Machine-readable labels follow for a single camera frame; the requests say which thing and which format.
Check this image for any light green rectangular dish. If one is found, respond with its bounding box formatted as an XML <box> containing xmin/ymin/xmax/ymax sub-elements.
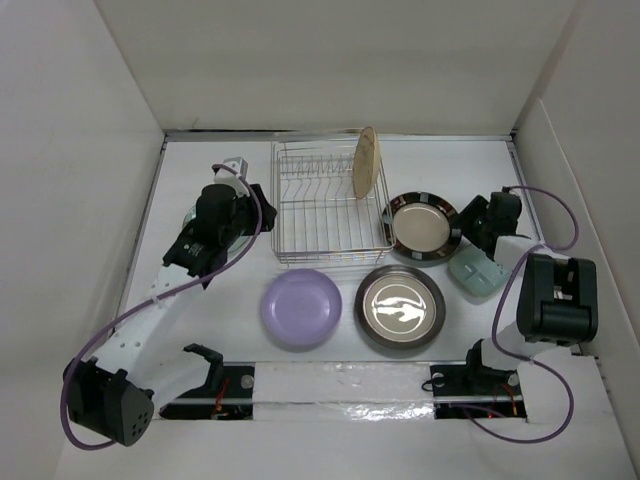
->
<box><xmin>448</xmin><ymin>244</ymin><xmax>511</xmax><ymax>298</ymax></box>

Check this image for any dark striped rim plate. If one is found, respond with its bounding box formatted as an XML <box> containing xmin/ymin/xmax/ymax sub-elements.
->
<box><xmin>382</xmin><ymin>191</ymin><xmax>462</xmax><ymax>263</ymax></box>

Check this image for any purple plastic plate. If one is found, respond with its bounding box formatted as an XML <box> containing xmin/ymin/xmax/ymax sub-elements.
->
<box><xmin>260</xmin><ymin>269</ymin><xmax>343</xmax><ymax>349</ymax></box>

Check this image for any brown rim cream bowl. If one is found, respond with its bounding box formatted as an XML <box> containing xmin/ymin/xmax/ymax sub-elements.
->
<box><xmin>354</xmin><ymin>265</ymin><xmax>447</xmax><ymax>350</ymax></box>

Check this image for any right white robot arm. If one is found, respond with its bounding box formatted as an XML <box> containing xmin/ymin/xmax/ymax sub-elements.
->
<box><xmin>447</xmin><ymin>186</ymin><xmax>598</xmax><ymax>395</ymax></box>

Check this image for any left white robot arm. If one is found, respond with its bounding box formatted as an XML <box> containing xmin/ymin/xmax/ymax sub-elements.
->
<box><xmin>59</xmin><ymin>178</ymin><xmax>277</xmax><ymax>451</ymax></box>

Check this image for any clear glass plate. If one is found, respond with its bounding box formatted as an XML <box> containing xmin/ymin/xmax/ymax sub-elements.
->
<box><xmin>182</xmin><ymin>205</ymin><xmax>250</xmax><ymax>256</ymax></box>

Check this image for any beige wooden plate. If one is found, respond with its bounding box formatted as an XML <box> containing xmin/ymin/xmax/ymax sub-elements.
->
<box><xmin>353</xmin><ymin>127</ymin><xmax>381</xmax><ymax>199</ymax></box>

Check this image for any wire dish rack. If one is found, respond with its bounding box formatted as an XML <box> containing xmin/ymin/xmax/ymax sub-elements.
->
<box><xmin>271</xmin><ymin>135</ymin><xmax>395</xmax><ymax>267</ymax></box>

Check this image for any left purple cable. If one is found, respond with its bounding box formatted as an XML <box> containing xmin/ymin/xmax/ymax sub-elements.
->
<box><xmin>61</xmin><ymin>163</ymin><xmax>265</xmax><ymax>448</ymax></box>

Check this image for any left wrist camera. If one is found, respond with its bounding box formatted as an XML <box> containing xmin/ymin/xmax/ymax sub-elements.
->
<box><xmin>212</xmin><ymin>157</ymin><xmax>248</xmax><ymax>196</ymax></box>

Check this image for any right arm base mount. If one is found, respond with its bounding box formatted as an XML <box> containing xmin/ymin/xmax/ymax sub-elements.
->
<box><xmin>421</xmin><ymin>364</ymin><xmax>527</xmax><ymax>420</ymax></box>

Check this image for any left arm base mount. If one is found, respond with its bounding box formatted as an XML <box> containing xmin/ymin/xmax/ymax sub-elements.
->
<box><xmin>158</xmin><ymin>363</ymin><xmax>255</xmax><ymax>421</ymax></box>

